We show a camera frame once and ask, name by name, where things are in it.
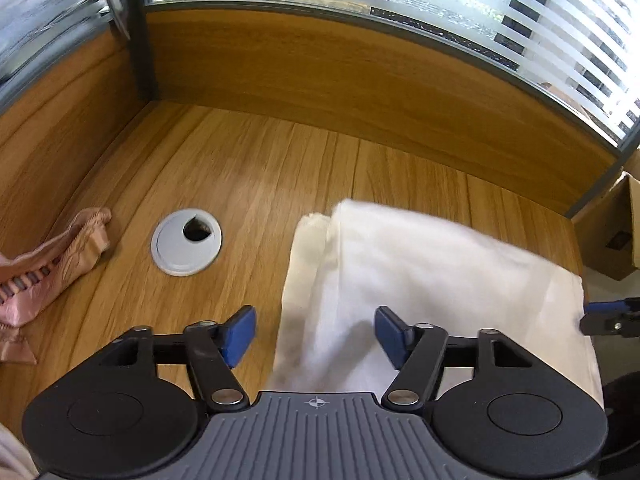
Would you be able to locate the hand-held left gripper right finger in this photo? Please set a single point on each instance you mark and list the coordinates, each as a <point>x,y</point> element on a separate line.
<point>392,335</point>

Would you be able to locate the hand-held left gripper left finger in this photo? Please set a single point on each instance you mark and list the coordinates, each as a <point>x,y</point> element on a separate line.
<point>240,332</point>

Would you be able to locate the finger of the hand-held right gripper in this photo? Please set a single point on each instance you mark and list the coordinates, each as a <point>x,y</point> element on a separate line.
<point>612,320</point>

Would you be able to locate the cream satin shirt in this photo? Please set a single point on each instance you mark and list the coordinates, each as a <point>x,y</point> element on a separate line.
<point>425,270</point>

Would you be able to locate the cardboard box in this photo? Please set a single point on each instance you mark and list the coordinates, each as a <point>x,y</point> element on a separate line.
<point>610,220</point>

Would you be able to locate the pink patterned scarf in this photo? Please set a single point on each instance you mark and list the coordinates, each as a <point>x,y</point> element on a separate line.
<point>55,270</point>

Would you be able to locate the off-white cloth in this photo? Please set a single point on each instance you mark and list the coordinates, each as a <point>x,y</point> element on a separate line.
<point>12,455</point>

